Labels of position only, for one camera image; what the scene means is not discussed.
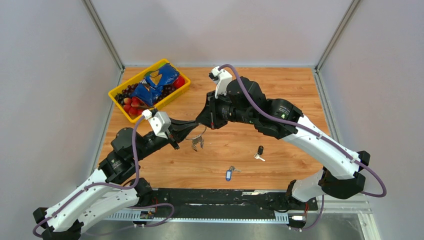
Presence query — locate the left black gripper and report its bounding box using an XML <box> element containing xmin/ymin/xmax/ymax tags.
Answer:
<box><xmin>133</xmin><ymin>115</ymin><xmax>199</xmax><ymax>161</ymax></box>

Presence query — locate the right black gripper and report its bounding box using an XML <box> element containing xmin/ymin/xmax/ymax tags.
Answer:
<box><xmin>196</xmin><ymin>88</ymin><xmax>256</xmax><ymax>129</ymax></box>

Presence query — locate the large metal keyring with keys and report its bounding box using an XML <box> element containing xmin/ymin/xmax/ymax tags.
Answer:
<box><xmin>185</xmin><ymin>125</ymin><xmax>207</xmax><ymax>152</ymax></box>

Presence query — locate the key with blue tag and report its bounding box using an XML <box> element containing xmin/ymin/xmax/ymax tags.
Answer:
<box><xmin>225</xmin><ymin>166</ymin><xmax>241</xmax><ymax>182</ymax></box>

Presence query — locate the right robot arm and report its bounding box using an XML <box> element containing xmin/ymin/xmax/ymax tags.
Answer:
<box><xmin>195</xmin><ymin>77</ymin><xmax>366</xmax><ymax>209</ymax></box>

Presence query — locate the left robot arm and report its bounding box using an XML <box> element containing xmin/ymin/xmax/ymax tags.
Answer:
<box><xmin>32</xmin><ymin>113</ymin><xmax>198</xmax><ymax>240</ymax></box>

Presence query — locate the dark grape bunch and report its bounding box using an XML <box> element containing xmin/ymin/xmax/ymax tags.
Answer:
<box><xmin>114</xmin><ymin>83</ymin><xmax>177</xmax><ymax>106</ymax></box>

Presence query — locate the red apple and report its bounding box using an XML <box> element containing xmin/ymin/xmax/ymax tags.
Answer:
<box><xmin>172</xmin><ymin>75</ymin><xmax>185</xmax><ymax>89</ymax></box>

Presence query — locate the blue snack bag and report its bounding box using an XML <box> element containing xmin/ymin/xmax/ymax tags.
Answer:
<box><xmin>131</xmin><ymin>63</ymin><xmax>180</xmax><ymax>100</ymax></box>

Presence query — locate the red strawberries cluster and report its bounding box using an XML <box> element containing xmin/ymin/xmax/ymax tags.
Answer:
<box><xmin>122</xmin><ymin>97</ymin><xmax>146</xmax><ymax>117</ymax></box>

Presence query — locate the key with black tag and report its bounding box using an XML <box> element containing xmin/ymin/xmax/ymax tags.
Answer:
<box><xmin>254</xmin><ymin>145</ymin><xmax>266</xmax><ymax>162</ymax></box>

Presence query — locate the yellow plastic bin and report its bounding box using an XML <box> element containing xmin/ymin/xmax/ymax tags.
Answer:
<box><xmin>108</xmin><ymin>58</ymin><xmax>191</xmax><ymax>123</ymax></box>

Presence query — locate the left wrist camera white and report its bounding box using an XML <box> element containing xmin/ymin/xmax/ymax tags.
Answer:
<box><xmin>141</xmin><ymin>108</ymin><xmax>171</xmax><ymax>139</ymax></box>

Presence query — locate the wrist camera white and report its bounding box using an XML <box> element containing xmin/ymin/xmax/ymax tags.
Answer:
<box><xmin>141</xmin><ymin>108</ymin><xmax>171</xmax><ymax>139</ymax></box>
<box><xmin>209</xmin><ymin>66</ymin><xmax>233</xmax><ymax>99</ymax></box>

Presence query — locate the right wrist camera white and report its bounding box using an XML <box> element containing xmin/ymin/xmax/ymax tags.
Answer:
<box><xmin>209</xmin><ymin>66</ymin><xmax>233</xmax><ymax>99</ymax></box>

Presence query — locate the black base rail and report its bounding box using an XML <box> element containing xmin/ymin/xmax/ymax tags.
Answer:
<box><xmin>136</xmin><ymin>188</ymin><xmax>319</xmax><ymax>220</ymax></box>

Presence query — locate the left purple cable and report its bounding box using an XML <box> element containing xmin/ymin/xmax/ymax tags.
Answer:
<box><xmin>32</xmin><ymin>114</ymin><xmax>176</xmax><ymax>238</ymax></box>

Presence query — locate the aluminium frame rail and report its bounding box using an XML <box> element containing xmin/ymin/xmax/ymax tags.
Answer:
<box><xmin>59</xmin><ymin>188</ymin><xmax>382</xmax><ymax>240</ymax></box>

